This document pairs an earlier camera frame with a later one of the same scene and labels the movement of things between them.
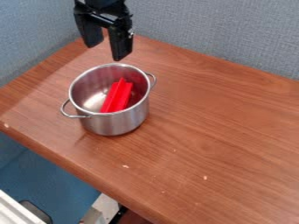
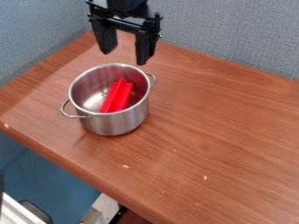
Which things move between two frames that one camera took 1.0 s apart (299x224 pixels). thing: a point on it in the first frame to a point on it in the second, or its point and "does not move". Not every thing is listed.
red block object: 116,97 does not move
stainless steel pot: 88,87 does not move
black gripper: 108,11 to 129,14
